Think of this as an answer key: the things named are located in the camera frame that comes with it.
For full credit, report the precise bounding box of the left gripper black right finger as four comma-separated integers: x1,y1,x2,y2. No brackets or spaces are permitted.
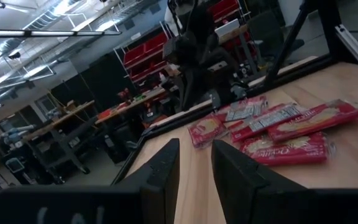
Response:
211,139,307,224

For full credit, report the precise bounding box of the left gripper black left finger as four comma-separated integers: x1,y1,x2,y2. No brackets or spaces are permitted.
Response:
115,138,181,224

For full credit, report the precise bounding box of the red popcorn bag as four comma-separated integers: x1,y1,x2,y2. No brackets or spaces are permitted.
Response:
187,113,229,149
228,102,307,143
267,98,358,143
240,132,337,167
216,95,269,123

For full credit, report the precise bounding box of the red storage bin rack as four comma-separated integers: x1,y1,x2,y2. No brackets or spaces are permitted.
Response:
113,29,180,86
208,0,248,24

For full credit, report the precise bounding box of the white box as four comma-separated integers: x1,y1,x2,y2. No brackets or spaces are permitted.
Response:
214,18,241,38

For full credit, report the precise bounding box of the cluttered wooden workbench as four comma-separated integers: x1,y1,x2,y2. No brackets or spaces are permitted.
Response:
94,86,170,125

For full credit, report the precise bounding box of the black storage cabinet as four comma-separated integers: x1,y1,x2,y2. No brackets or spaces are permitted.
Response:
79,51,136,110

